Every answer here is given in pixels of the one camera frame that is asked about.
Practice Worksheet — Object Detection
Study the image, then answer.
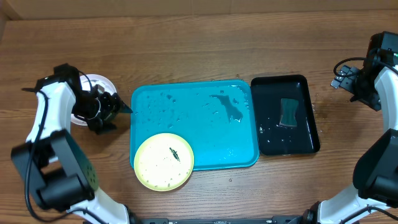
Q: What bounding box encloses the yellow plate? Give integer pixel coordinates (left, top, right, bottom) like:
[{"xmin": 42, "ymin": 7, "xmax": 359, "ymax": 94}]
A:
[{"xmin": 134, "ymin": 133, "xmax": 194, "ymax": 192}]

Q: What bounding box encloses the black plastic tray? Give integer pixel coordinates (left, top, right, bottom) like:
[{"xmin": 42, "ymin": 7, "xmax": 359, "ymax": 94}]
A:
[{"xmin": 251, "ymin": 75, "xmax": 320, "ymax": 156}]

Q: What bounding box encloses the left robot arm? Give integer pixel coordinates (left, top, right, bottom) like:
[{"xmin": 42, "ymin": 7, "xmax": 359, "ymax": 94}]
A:
[{"xmin": 11, "ymin": 63, "xmax": 140, "ymax": 223}]

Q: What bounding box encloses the white plate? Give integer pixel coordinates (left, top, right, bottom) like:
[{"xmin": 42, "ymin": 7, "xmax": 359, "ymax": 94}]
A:
[{"xmin": 70, "ymin": 73, "xmax": 118, "ymax": 127}]

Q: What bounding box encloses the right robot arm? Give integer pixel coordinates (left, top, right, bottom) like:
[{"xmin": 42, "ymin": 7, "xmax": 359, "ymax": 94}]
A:
[{"xmin": 288, "ymin": 64, "xmax": 397, "ymax": 224}]

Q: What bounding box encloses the blue plastic tray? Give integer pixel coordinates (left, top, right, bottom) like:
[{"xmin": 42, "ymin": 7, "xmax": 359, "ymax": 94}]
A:
[{"xmin": 130, "ymin": 80, "xmax": 259, "ymax": 170}]

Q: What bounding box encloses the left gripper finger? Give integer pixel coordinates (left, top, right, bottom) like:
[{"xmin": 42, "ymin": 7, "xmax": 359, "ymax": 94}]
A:
[
  {"xmin": 114, "ymin": 93, "xmax": 133, "ymax": 114},
  {"xmin": 94, "ymin": 123, "xmax": 117, "ymax": 135}
]

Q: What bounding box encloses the dark green sponge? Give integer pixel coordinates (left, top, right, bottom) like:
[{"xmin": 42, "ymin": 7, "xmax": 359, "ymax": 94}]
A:
[{"xmin": 279, "ymin": 98, "xmax": 299, "ymax": 128}]

